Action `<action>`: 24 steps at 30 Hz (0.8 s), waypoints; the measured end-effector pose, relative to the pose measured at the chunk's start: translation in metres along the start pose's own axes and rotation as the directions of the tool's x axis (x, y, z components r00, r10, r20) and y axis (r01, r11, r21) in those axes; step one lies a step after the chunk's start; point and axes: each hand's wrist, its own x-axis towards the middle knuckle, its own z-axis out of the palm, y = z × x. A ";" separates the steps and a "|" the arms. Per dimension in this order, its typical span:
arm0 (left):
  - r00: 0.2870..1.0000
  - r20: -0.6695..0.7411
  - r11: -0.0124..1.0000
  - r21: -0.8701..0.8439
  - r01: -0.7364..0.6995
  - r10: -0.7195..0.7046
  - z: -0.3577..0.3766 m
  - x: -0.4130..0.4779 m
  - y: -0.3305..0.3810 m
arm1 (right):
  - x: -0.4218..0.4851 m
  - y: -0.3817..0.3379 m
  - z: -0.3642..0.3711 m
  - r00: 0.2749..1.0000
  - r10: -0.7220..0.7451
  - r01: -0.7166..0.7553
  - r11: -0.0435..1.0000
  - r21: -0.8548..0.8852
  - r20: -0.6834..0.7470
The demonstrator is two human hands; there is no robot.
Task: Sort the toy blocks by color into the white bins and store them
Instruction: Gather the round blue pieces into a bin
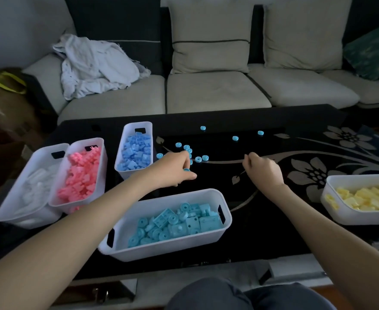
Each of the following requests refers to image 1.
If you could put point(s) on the dark back cushion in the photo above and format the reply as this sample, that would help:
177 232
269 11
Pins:
118 16

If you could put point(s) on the person's left hand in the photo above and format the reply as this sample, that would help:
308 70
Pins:
173 171

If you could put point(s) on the pile of white blocks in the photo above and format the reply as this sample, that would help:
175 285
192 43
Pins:
37 190

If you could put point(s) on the person's left forearm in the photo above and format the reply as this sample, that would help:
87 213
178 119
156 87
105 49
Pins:
63 248

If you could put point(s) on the yellow bag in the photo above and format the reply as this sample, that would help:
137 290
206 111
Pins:
3 83

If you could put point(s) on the beige back cushion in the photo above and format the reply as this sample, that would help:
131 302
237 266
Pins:
209 54
305 35

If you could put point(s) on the glossy brown shopping bag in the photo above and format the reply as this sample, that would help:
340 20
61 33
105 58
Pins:
8 116

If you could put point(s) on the person's right hand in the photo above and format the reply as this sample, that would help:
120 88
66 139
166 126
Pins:
263 174

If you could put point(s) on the teal patterned cushion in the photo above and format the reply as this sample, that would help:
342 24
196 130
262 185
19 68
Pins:
373 51

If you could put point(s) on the person's right leg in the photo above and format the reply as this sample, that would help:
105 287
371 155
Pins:
289 298

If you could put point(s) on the grey sofa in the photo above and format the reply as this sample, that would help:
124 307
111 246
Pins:
215 93

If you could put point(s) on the crumpled white cloth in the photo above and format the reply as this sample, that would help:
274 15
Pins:
95 64

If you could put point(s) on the person's leg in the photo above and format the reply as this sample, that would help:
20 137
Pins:
289 298
205 295

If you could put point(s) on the person's left leg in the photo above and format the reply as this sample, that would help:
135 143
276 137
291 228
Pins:
205 295

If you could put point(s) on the black glass coffee table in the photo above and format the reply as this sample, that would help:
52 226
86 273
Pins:
273 229

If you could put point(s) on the person's right forearm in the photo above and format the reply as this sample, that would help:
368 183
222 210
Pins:
335 248

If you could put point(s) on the pile of colorful blocks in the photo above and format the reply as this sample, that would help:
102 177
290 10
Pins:
198 159

